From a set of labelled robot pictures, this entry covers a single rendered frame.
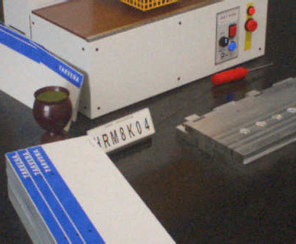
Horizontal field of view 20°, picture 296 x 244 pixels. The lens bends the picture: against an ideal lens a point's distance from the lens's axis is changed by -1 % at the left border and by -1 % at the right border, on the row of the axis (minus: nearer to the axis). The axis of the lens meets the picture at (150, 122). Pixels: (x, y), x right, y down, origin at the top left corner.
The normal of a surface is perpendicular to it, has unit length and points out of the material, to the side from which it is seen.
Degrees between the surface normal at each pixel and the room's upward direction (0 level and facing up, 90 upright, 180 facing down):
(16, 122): 0
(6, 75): 63
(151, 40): 90
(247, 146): 0
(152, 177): 0
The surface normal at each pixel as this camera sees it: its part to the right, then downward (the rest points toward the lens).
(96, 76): 0.64, 0.36
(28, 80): -0.66, -0.11
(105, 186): 0.00, -0.88
